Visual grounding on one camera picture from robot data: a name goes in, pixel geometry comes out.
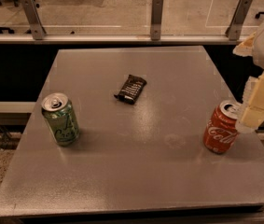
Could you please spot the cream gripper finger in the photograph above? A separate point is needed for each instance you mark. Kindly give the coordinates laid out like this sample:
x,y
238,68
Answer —
x,y
245,48
251,111

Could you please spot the green soda can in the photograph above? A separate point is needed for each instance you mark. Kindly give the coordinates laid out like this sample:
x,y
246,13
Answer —
x,y
59,114

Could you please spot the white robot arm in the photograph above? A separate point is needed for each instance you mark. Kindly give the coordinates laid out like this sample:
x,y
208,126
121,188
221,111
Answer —
x,y
258,49

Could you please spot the red cola can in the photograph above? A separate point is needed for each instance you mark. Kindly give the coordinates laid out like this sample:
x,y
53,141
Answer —
x,y
220,132

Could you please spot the dark chocolate bar wrapper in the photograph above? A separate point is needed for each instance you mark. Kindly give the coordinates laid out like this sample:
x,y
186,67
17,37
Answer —
x,y
131,90

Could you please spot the black office chair right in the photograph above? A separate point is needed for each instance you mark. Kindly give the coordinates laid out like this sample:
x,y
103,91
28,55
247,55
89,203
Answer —
x,y
257,16

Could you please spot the metal railing beam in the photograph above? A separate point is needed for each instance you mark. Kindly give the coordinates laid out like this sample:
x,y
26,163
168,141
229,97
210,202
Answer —
x,y
120,39

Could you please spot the right metal railing bracket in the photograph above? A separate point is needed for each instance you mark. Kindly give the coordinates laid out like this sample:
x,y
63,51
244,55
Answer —
x,y
233,32

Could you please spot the metal railing bracket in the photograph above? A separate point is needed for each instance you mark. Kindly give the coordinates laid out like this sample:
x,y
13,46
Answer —
x,y
156,19
36,27
233,32

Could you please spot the middle metal railing bracket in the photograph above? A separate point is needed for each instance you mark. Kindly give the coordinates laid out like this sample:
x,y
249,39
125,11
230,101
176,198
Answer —
x,y
156,19

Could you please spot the left metal railing bracket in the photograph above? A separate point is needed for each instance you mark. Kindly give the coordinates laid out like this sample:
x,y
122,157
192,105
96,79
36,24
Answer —
x,y
36,27

